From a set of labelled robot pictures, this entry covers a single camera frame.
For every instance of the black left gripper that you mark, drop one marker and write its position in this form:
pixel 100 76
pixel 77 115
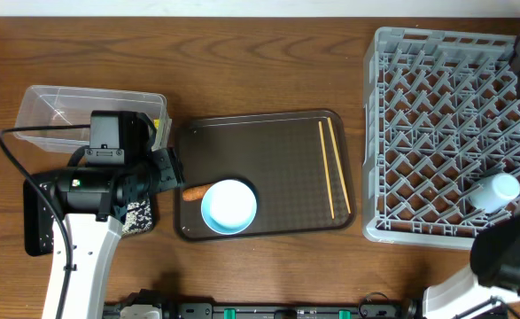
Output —
pixel 172 169

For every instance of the white rice grains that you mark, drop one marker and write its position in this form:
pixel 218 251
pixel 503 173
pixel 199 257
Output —
pixel 139 218

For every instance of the orange carrot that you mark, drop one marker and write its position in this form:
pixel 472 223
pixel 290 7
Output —
pixel 196 193

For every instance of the light blue bowl with rice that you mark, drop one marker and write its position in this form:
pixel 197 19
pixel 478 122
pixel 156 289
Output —
pixel 229 207

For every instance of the pink plastic cup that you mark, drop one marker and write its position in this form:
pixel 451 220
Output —
pixel 494 192

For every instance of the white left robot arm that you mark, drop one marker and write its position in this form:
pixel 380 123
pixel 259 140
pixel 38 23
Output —
pixel 83 250

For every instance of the black waste bin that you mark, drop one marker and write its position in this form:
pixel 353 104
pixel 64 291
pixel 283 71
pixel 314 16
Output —
pixel 38 222

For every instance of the clear plastic waste bin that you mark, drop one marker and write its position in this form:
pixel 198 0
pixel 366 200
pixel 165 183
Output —
pixel 44 105

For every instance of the grey dishwasher rack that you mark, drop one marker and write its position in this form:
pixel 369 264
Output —
pixel 441 114

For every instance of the dark brown serving tray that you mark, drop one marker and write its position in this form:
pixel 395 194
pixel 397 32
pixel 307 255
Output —
pixel 279 156

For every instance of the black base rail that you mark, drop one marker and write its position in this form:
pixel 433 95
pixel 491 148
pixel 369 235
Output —
pixel 153 304

